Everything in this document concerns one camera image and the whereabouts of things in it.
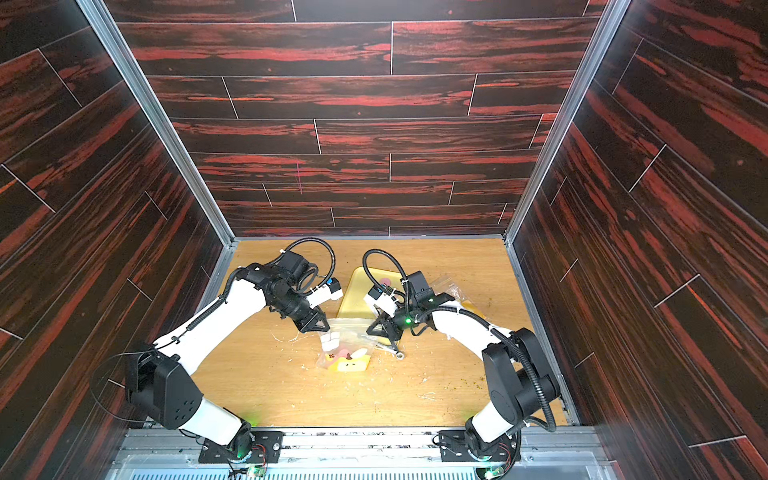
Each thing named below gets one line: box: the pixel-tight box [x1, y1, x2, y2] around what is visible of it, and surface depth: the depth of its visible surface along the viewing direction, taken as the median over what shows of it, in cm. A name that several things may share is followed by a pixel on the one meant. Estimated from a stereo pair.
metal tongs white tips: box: [375, 343, 405, 361], surface depth 90 cm
